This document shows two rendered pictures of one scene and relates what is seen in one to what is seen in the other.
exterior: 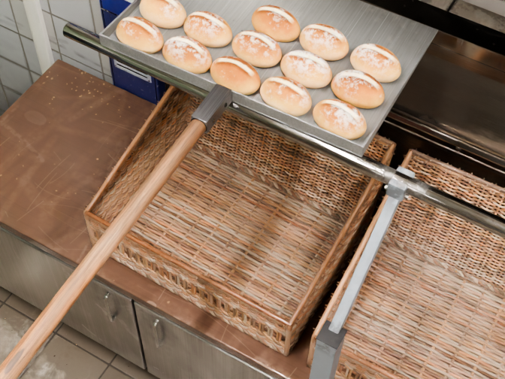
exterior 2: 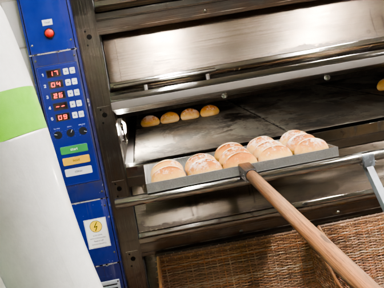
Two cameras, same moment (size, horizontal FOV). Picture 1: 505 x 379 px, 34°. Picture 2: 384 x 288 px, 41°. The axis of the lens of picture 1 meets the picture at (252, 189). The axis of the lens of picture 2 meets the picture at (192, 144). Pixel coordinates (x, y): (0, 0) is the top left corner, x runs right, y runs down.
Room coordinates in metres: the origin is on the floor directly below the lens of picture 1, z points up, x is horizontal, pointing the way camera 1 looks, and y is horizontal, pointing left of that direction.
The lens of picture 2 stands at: (-0.09, 0.92, 1.55)
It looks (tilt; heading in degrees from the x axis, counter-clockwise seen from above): 11 degrees down; 327
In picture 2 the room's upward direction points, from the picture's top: 10 degrees counter-clockwise
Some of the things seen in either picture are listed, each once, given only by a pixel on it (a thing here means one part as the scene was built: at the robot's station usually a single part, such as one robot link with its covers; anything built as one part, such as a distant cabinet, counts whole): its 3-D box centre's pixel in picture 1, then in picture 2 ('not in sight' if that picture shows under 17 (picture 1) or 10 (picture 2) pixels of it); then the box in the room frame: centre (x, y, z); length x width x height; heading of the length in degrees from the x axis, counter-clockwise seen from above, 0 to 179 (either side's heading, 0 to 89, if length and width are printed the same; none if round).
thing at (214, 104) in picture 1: (211, 108); (247, 172); (0.98, 0.08, 1.19); 0.09 x 0.04 x 0.03; 153
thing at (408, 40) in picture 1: (271, 32); (231, 157); (1.18, -0.03, 1.19); 0.55 x 0.36 x 0.03; 63
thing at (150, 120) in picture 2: not in sight; (150, 120); (2.25, -0.35, 1.21); 0.10 x 0.07 x 0.05; 57
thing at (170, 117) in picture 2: not in sight; (169, 117); (2.20, -0.44, 1.21); 0.10 x 0.07 x 0.05; 65
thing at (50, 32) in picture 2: not in sight; (48, 28); (1.55, 0.34, 1.67); 0.03 x 0.02 x 0.06; 62
